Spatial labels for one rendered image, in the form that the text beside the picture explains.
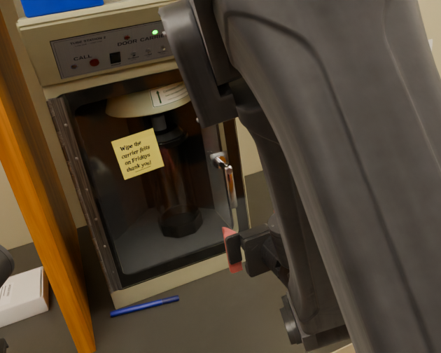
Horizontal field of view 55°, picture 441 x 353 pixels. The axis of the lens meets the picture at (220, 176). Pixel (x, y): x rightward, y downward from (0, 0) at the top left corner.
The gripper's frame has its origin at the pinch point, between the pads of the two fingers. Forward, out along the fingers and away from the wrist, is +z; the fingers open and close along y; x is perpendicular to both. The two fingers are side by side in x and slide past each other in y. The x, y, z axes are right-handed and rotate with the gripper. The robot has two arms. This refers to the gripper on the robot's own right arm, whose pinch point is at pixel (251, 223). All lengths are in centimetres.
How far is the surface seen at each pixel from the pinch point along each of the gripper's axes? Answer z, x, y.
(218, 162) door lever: 13.9, -6.6, -0.6
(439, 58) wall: 59, -1, -103
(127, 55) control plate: 10.4, -29.4, 12.2
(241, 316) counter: 2.2, 20.3, 4.1
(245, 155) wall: 60, 13, -24
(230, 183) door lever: 10.0, -3.3, -0.9
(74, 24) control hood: 4.3, -35.3, 18.8
